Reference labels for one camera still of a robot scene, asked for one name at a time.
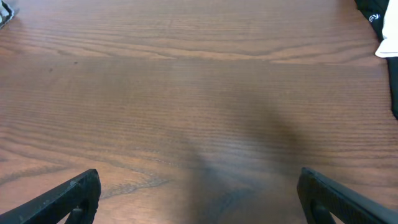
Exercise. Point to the black garment with red collar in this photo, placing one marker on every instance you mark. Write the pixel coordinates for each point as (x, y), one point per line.
(374, 11)

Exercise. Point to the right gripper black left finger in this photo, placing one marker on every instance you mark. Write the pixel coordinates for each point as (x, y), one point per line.
(77, 199)

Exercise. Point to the white printed t-shirt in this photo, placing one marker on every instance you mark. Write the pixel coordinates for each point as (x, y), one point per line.
(388, 46)

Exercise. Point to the grey folded garment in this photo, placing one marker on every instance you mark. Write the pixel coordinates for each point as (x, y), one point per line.
(7, 13)

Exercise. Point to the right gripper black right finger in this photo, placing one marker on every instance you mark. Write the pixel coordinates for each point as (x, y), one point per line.
(322, 199)

